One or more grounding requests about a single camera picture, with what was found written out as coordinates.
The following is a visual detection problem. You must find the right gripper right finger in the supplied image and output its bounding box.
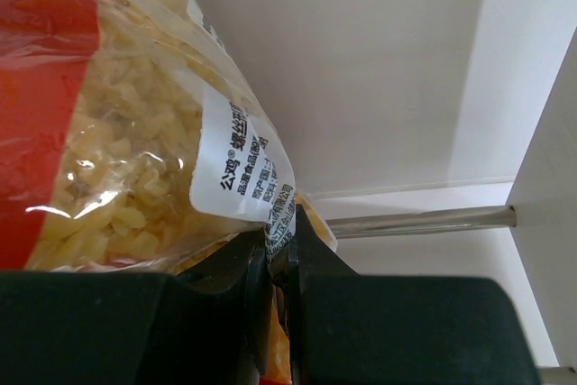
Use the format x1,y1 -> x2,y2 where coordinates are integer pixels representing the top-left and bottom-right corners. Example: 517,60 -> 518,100
283,209 -> 540,384

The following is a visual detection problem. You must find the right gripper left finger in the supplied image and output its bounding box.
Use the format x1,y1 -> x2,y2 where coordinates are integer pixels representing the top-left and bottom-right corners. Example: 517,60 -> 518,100
1,232 -> 272,384

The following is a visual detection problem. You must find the red fusilli pasta bag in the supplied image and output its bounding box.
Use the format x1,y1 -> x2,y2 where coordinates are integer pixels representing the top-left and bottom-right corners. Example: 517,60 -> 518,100
0,0 -> 339,385

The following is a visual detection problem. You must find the white two-tier shelf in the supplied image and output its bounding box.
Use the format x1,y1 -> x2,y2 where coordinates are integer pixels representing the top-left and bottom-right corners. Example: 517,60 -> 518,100
297,0 -> 577,385

